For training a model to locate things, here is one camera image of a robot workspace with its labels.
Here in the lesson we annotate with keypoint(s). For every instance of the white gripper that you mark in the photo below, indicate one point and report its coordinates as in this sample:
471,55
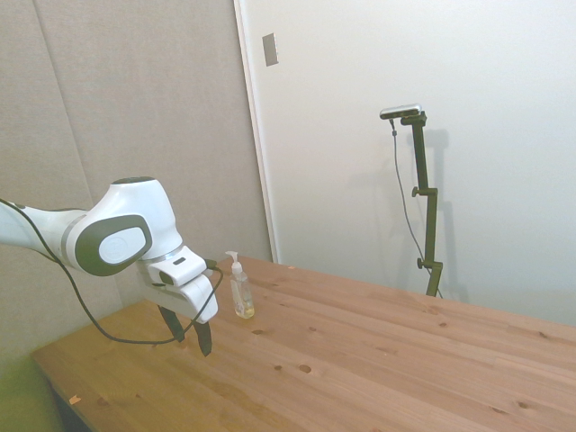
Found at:
189,299

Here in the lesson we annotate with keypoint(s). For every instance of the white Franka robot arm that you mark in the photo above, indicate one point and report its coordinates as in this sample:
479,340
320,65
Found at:
121,216

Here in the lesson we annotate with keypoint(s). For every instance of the clear sanitizer pump bottle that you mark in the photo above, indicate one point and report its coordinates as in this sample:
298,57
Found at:
241,292

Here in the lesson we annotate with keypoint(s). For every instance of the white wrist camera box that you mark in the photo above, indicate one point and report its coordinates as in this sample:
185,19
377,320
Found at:
177,269

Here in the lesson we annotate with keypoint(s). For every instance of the white door frame trim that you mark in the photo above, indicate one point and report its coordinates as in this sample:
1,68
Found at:
256,135

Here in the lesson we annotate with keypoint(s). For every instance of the dark green camera stand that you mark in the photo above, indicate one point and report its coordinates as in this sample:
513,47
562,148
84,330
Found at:
426,202

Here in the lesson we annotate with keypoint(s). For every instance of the grey wall switch plate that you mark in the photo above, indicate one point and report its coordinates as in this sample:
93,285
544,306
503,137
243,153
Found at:
270,49

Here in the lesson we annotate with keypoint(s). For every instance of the grey exterior camera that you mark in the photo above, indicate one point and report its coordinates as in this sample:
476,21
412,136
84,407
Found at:
401,110

